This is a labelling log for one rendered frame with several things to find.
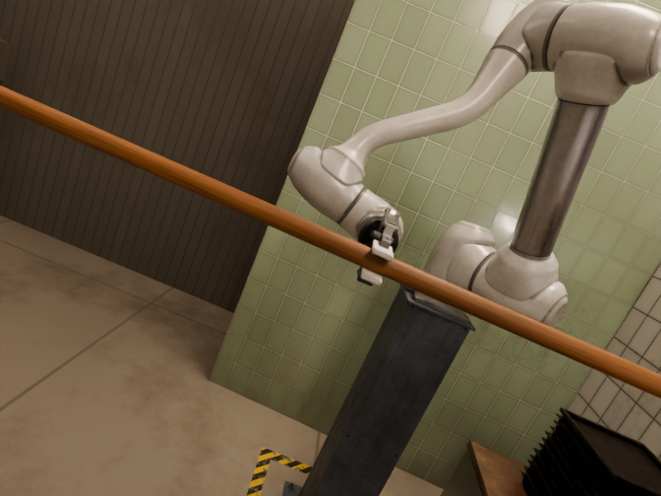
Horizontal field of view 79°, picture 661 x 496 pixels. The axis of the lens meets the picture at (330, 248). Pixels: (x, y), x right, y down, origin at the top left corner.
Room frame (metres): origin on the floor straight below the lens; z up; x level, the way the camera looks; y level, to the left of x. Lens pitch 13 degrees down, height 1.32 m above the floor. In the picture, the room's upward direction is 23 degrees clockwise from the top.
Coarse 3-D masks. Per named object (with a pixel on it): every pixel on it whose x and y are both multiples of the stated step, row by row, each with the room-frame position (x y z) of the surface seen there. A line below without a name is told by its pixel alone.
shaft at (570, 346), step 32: (0, 96) 0.57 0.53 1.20; (64, 128) 0.57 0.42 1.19; (96, 128) 0.58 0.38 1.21; (128, 160) 0.56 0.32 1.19; (160, 160) 0.56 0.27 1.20; (224, 192) 0.56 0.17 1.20; (288, 224) 0.55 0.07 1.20; (352, 256) 0.55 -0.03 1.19; (416, 288) 0.55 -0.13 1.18; (448, 288) 0.54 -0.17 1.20; (512, 320) 0.54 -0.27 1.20; (576, 352) 0.53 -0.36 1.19; (608, 352) 0.54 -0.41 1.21; (640, 384) 0.53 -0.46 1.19
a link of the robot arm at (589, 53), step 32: (576, 32) 0.89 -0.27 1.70; (608, 32) 0.86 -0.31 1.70; (640, 32) 0.83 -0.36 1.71; (576, 64) 0.90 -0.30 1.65; (608, 64) 0.86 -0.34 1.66; (640, 64) 0.84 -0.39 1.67; (576, 96) 0.91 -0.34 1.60; (608, 96) 0.89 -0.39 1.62; (576, 128) 0.93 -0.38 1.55; (544, 160) 0.98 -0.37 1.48; (576, 160) 0.95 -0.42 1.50; (544, 192) 0.98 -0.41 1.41; (544, 224) 1.00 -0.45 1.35; (512, 256) 1.04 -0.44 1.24; (544, 256) 1.03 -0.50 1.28; (480, 288) 1.10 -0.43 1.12; (512, 288) 1.03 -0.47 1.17; (544, 288) 1.02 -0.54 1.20; (544, 320) 1.00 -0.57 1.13
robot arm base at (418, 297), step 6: (408, 288) 1.23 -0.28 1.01; (414, 294) 1.17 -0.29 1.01; (420, 294) 1.18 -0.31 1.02; (414, 300) 1.16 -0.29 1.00; (420, 300) 1.16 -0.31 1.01; (426, 300) 1.16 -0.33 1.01; (432, 300) 1.17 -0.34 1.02; (438, 300) 1.17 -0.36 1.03; (432, 306) 1.16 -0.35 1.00; (438, 306) 1.16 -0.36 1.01; (444, 306) 1.17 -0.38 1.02; (450, 306) 1.17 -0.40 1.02; (444, 312) 1.16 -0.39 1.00; (450, 312) 1.17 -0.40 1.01; (456, 312) 1.17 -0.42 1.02; (462, 312) 1.19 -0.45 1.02; (456, 318) 1.17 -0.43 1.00; (462, 318) 1.16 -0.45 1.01; (468, 318) 1.17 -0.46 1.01
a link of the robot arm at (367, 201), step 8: (368, 192) 0.87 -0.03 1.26; (360, 200) 0.84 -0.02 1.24; (368, 200) 0.85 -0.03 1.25; (376, 200) 0.85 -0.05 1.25; (384, 200) 0.90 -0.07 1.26; (352, 208) 0.84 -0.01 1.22; (360, 208) 0.84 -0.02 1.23; (368, 208) 0.84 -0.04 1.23; (376, 208) 0.84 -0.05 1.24; (384, 208) 0.84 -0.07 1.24; (392, 208) 0.88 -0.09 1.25; (344, 216) 0.84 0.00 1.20; (352, 216) 0.84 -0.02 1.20; (360, 216) 0.83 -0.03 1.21; (344, 224) 0.85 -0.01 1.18; (352, 224) 0.84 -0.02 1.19; (400, 224) 0.84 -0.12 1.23; (352, 232) 0.84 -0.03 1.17
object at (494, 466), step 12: (468, 444) 1.28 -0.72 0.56; (468, 456) 1.25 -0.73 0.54; (480, 456) 1.22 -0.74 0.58; (492, 456) 1.25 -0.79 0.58; (504, 456) 1.28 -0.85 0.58; (456, 468) 1.28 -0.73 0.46; (468, 468) 1.21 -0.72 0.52; (480, 468) 1.15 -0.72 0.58; (492, 468) 1.18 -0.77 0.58; (504, 468) 1.20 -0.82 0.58; (516, 468) 1.23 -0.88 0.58; (456, 480) 1.24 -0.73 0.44; (468, 480) 1.18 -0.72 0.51; (480, 480) 1.11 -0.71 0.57; (492, 480) 1.11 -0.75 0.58; (504, 480) 1.14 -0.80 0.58; (516, 480) 1.17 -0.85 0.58; (444, 492) 1.27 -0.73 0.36; (456, 492) 1.20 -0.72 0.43; (468, 492) 1.14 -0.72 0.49; (480, 492) 1.09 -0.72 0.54; (492, 492) 1.06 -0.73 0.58; (504, 492) 1.08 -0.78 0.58; (516, 492) 1.11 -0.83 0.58
